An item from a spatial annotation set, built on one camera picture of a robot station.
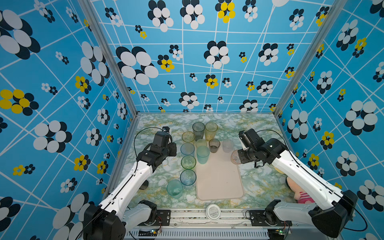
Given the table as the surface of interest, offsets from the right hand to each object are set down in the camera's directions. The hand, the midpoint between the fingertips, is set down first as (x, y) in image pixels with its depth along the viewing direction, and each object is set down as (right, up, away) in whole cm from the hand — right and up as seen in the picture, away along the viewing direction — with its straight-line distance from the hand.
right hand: (243, 154), depth 77 cm
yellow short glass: (-30, +8, +19) cm, 37 cm away
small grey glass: (-13, +2, +22) cm, 25 cm away
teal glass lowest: (-37, -20, +5) cm, 42 cm away
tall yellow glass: (-15, +13, +17) cm, 26 cm away
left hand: (-37, +5, +4) cm, 38 cm away
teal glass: (-20, -1, +14) cm, 25 cm away
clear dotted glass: (-3, +2, +21) cm, 22 cm away
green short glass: (-29, -5, +5) cm, 30 cm away
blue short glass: (-30, +1, +14) cm, 33 cm away
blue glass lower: (-29, -15, +7) cm, 34 cm away
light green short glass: (-21, +4, +20) cm, 30 cm away
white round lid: (-16, -26, -7) cm, 32 cm away
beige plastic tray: (-11, -16, +12) cm, 23 cm away
